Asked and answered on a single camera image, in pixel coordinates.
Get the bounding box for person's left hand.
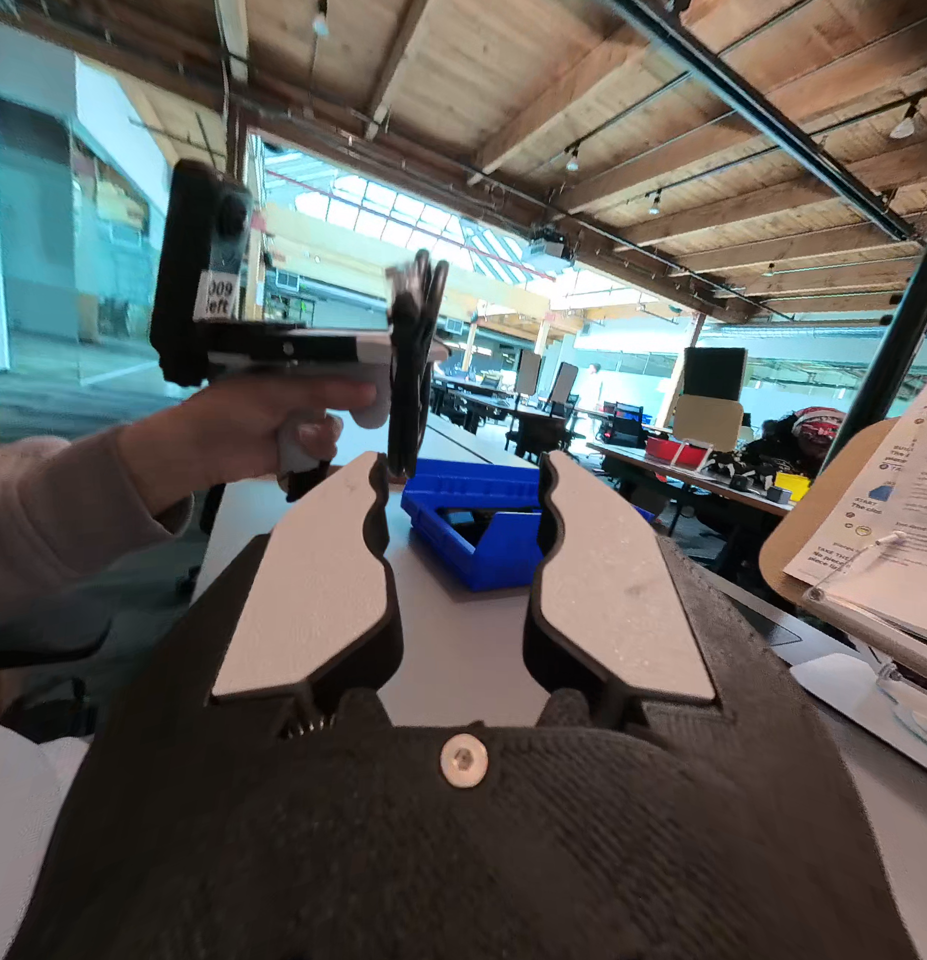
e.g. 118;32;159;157
117;377;381;519

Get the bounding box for person's left forearm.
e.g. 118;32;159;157
0;435;196;627

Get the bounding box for instruction sheet on stand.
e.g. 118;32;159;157
758;418;927;781

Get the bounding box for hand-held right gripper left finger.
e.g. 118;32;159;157
210;450;405;706

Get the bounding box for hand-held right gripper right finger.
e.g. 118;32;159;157
522;448;718;721

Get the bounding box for grey desk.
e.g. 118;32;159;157
189;412;927;960

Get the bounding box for black metal pole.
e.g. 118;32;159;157
819;217;927;472

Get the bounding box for black cable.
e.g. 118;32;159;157
384;249;451;481

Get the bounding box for person's grey sweatshirt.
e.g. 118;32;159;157
0;720;90;960

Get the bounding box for blue plastic bin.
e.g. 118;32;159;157
400;457;656;594

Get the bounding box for document stand with black sheet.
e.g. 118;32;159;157
669;346;750;455

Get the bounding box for white instruction sheet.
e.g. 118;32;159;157
782;371;927;646

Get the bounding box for ceiling projector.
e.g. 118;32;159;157
519;228;577;271

